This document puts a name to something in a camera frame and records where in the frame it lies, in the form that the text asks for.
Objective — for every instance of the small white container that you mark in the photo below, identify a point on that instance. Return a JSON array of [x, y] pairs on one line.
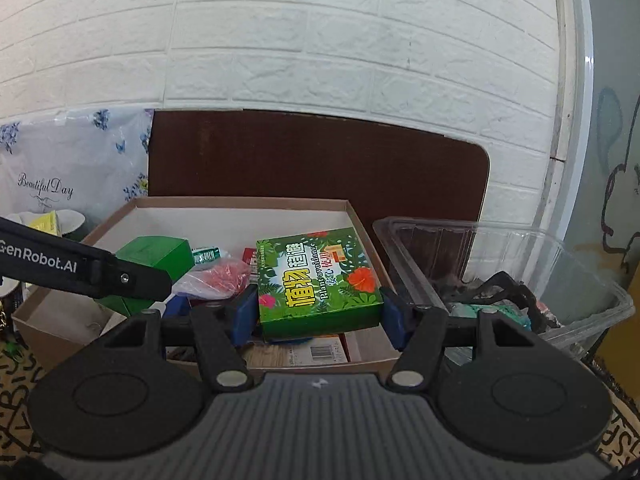
[[11, 294]]

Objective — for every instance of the brown cardboard box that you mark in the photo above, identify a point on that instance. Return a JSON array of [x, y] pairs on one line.
[[225, 222]]

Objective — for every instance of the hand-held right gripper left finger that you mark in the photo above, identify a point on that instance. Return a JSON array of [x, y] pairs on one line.
[[245, 312]]

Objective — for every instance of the teal packet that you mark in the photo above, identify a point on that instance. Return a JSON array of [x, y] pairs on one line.
[[467, 310]]

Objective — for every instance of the clear bag red contents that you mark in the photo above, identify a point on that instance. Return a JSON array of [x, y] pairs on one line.
[[225, 275]]

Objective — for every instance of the small green white packet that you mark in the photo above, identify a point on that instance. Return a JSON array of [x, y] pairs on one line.
[[206, 255]]

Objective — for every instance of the yellow green small box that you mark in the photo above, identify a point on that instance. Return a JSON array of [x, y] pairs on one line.
[[46, 222]]

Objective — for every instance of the blue packet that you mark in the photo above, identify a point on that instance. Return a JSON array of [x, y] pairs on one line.
[[176, 306]]

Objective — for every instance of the green floral printed box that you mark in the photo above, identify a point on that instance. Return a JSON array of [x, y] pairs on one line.
[[310, 280]]

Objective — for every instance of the clear plastic container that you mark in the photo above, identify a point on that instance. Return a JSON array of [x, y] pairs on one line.
[[500, 245]]

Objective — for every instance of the white blue-flowered plastic bag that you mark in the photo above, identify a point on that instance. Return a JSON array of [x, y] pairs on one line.
[[75, 160]]

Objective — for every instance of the white bowl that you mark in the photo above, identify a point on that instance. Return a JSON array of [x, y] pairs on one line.
[[75, 221]]

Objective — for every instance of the red packet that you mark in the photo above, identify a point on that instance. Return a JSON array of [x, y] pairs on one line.
[[250, 262]]

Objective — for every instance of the white door frame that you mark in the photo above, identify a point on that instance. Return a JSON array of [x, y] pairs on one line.
[[570, 85]]

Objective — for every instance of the dark brown board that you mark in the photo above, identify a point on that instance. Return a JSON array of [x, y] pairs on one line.
[[300, 160]]

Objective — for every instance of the white barcode box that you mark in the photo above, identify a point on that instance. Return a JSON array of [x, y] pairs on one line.
[[320, 352]]

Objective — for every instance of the painted glass panel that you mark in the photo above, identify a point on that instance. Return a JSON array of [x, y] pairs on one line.
[[617, 160]]

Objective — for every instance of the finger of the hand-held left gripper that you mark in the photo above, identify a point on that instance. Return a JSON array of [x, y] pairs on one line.
[[142, 282]]

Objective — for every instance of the dark green carton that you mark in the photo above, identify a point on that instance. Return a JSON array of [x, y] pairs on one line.
[[155, 255]]

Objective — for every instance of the small green toy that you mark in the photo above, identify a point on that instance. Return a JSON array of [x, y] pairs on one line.
[[13, 350]]

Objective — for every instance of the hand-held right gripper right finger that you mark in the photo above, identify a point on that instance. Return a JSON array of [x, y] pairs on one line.
[[395, 320]]

